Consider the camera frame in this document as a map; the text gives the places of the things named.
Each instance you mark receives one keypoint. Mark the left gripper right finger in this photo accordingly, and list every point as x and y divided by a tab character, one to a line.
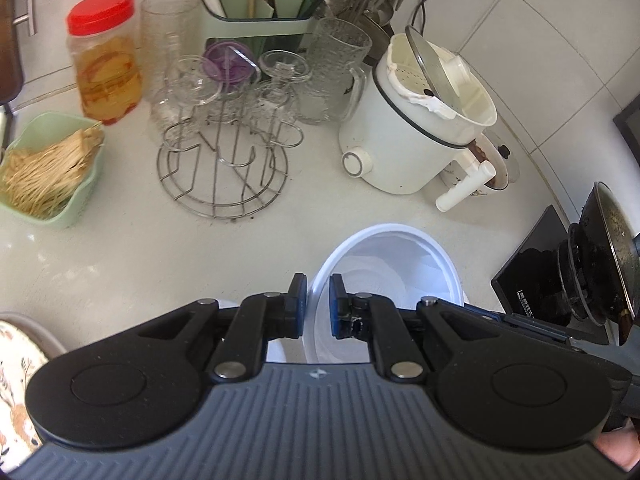
375	320

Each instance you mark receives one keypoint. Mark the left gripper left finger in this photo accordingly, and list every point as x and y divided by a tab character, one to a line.
242	334

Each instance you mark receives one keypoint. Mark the translucent plastic bowl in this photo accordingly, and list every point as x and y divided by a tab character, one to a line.
285	350
389	259

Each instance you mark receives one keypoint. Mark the deer pattern ceramic plate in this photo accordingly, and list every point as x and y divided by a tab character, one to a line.
20	359

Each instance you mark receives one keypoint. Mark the pink rose white plate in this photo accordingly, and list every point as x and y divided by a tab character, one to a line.
43	338

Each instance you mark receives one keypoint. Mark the person's right hand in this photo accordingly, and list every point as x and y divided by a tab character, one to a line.
621	446

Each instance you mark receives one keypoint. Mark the black induction cooktop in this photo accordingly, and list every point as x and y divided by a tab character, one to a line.
530	283

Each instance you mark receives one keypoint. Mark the black frying pan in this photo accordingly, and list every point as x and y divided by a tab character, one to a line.
598	264

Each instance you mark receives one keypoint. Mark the white electric cooking pot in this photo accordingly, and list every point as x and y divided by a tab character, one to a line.
421	106

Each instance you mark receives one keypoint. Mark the floral bowl with brown food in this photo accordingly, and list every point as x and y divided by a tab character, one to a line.
480	159

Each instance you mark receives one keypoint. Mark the glass pot lid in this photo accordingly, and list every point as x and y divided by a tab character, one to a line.
506	153

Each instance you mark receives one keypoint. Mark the textured glass pitcher mug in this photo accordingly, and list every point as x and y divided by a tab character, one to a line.
336	83

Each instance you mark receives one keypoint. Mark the green basket of enoki mushrooms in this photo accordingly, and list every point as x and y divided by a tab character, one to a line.
48	173

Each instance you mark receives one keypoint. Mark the green utensil holder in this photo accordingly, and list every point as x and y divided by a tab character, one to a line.
261	25

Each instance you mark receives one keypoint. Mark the clear tall glass jar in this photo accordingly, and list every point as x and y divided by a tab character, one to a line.
167	31

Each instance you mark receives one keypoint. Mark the red lid plastic jar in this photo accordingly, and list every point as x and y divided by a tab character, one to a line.
103	51

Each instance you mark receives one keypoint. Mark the wire glass drying rack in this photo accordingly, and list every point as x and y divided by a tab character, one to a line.
223	123

